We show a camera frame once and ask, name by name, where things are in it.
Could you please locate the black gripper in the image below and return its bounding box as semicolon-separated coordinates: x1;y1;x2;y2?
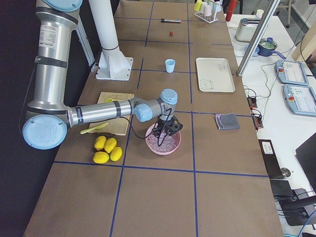
152;118;173;138

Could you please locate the light blue plastic cup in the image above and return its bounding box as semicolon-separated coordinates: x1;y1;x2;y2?
165;59;176;73

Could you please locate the steel muddler black cap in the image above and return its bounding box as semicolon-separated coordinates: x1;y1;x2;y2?
160;18;181;24

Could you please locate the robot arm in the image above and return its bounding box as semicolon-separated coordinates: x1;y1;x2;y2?
22;0;183;150

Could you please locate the clear ice cubes pile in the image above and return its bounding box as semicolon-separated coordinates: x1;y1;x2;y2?
146;133;178;153

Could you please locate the white cup rack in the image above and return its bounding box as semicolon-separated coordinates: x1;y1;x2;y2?
194;0;223;24

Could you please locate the pink cup on rack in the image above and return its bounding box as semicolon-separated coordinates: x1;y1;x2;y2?
200;4;212;17

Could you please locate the yellow cup on rack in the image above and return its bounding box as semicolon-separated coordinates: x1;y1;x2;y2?
194;0;203;12

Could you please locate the pink bowl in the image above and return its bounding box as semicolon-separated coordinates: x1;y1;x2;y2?
145;124;182;155

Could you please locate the bamboo cutting board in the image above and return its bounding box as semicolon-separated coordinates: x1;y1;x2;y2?
89;92;134;136

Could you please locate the yellow lemon middle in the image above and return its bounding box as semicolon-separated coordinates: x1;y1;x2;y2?
110;147;122;161

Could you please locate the yellow lemon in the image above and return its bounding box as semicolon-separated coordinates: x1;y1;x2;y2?
93;151;110;164
94;136;107;151
104;138;117;153
110;147;122;161

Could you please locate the yellow lemon upper right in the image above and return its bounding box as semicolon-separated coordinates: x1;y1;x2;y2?
104;138;117;153

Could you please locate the yellow plastic knife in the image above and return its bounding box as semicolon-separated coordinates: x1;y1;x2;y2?
80;122;108;134

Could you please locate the grey folded cloth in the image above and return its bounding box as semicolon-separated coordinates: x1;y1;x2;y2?
215;113;240;130

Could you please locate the yellow lemon upper left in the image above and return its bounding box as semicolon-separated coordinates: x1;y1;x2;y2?
94;136;107;151

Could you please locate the yellow lemon lower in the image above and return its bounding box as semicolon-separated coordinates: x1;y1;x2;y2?
93;151;110;164

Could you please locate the cream bear serving tray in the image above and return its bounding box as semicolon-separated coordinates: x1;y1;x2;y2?
196;57;235;93

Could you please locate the blue bowl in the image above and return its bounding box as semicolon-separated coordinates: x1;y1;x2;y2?
244;43;260;57

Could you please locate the white steel toaster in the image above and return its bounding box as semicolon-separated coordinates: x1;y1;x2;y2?
235;18;260;42

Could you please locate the dark blue saucepan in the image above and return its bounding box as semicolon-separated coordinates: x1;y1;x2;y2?
258;37;286;59

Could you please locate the red bottle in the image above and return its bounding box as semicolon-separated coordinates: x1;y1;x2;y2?
226;0;237;22

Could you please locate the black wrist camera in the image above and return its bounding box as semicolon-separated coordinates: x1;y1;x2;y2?
169;116;183;136

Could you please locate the aluminium frame post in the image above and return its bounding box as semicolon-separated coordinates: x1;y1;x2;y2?
237;0;280;77

